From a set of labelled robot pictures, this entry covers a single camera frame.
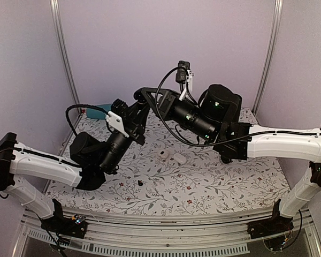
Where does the front aluminium rail base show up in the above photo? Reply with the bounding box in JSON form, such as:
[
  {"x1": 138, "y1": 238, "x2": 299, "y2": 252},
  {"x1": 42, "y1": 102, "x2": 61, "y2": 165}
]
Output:
[{"x1": 14, "y1": 207, "x2": 321, "y2": 257}]

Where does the aluminium post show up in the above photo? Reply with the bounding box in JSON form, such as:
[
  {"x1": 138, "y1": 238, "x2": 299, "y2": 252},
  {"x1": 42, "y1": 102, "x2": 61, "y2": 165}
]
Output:
[
  {"x1": 50, "y1": 0, "x2": 80, "y2": 104},
  {"x1": 252, "y1": 0, "x2": 283, "y2": 116}
]

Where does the black glossy charging case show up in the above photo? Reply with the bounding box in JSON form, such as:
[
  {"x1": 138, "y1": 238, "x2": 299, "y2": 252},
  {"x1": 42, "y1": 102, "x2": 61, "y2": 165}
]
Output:
[{"x1": 137, "y1": 98, "x2": 147, "y2": 105}]

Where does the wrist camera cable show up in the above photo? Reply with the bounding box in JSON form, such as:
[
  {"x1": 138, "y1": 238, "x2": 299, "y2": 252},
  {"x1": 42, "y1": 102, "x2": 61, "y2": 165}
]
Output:
[
  {"x1": 65, "y1": 104, "x2": 110, "y2": 137},
  {"x1": 155, "y1": 66, "x2": 252, "y2": 147}
]

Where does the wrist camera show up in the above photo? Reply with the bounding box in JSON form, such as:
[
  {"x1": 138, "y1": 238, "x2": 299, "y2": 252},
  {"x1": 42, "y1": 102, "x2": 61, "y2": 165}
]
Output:
[
  {"x1": 105, "y1": 99, "x2": 129, "y2": 138},
  {"x1": 175, "y1": 61, "x2": 195, "y2": 103}
]

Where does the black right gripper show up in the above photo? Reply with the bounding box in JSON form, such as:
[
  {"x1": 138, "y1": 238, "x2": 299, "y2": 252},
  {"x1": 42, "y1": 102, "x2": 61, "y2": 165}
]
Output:
[{"x1": 142, "y1": 87, "x2": 217, "y2": 141}]

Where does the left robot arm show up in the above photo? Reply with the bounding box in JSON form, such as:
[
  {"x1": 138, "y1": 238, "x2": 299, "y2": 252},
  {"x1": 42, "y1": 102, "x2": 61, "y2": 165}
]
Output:
[{"x1": 0, "y1": 99, "x2": 150, "y2": 232}]

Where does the blue ceramic cup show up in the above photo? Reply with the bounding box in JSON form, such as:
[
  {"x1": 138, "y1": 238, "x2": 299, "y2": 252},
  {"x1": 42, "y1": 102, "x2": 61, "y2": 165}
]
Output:
[{"x1": 86, "y1": 104, "x2": 111, "y2": 120}]

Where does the left rear aluminium post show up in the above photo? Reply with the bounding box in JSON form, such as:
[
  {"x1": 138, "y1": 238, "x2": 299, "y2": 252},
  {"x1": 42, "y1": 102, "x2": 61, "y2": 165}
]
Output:
[{"x1": 50, "y1": 0, "x2": 80, "y2": 104}]

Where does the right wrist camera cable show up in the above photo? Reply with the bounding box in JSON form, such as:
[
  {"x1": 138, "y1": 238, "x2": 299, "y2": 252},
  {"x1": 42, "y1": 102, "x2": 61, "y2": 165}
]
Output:
[{"x1": 155, "y1": 66, "x2": 252, "y2": 147}]

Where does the right rear aluminium post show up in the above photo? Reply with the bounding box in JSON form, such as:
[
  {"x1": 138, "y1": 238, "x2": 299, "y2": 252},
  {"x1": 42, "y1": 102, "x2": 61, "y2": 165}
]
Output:
[{"x1": 252, "y1": 0, "x2": 283, "y2": 116}]

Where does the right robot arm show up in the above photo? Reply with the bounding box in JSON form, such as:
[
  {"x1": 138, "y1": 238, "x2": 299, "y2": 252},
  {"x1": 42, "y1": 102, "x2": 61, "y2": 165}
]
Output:
[{"x1": 134, "y1": 84, "x2": 321, "y2": 237}]

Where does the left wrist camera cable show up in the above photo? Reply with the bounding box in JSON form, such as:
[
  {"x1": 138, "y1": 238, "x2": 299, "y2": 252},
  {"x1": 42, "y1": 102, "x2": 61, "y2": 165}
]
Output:
[{"x1": 65, "y1": 104, "x2": 110, "y2": 137}]

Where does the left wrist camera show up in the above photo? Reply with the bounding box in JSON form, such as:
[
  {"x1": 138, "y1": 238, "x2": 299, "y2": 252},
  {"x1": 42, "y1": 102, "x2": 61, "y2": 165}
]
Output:
[{"x1": 105, "y1": 99, "x2": 129, "y2": 138}]

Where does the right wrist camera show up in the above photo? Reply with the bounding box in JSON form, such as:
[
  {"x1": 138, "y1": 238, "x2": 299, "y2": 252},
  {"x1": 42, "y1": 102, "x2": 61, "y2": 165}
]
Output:
[{"x1": 175, "y1": 61, "x2": 195, "y2": 103}]

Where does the beige earbud case with window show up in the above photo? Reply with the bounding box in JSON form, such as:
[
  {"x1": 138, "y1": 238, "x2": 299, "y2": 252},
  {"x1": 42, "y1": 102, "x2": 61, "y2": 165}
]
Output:
[{"x1": 157, "y1": 150, "x2": 169, "y2": 160}]

